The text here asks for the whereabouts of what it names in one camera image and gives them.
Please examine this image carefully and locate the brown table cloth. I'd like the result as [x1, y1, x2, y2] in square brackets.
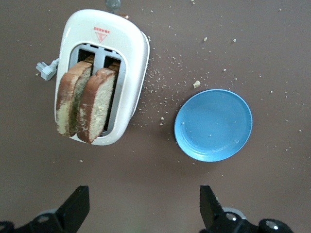
[0, 0, 311, 233]

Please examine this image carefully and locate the brown bread slice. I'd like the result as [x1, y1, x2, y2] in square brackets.
[76, 60, 121, 144]
[55, 54, 95, 138]

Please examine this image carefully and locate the grey toaster power plug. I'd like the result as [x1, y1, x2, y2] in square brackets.
[35, 57, 60, 81]

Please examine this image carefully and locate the white toaster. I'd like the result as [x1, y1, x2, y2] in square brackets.
[53, 0, 151, 146]

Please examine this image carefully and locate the blue plate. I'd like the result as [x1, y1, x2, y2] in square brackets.
[174, 89, 253, 163]

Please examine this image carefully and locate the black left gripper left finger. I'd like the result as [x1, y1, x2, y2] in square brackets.
[0, 185, 90, 233]

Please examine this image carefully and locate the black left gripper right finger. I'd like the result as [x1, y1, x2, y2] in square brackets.
[199, 185, 294, 233]

